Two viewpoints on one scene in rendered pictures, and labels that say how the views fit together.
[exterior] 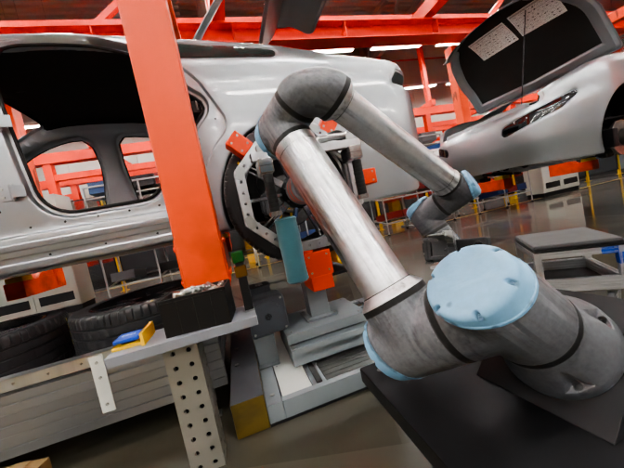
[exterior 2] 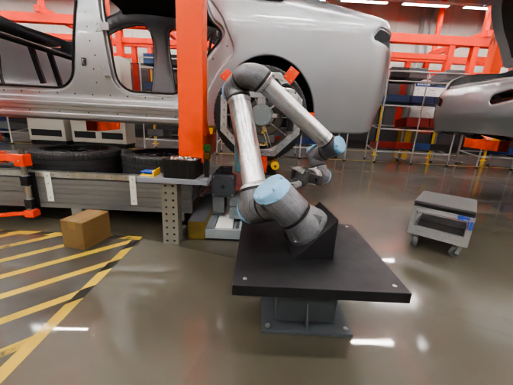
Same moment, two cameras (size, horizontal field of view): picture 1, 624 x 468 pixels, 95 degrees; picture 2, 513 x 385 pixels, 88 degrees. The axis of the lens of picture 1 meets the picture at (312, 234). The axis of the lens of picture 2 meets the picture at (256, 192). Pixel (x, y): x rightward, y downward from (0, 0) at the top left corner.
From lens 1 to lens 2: 0.73 m
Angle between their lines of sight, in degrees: 18
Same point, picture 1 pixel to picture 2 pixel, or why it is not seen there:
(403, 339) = (246, 204)
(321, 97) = (250, 82)
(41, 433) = (104, 202)
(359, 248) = (244, 162)
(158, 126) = (182, 59)
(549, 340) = (284, 216)
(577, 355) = (297, 227)
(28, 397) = (101, 185)
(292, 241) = not seen: hidden behind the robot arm
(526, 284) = (278, 192)
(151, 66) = (186, 21)
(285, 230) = not seen: hidden behind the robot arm
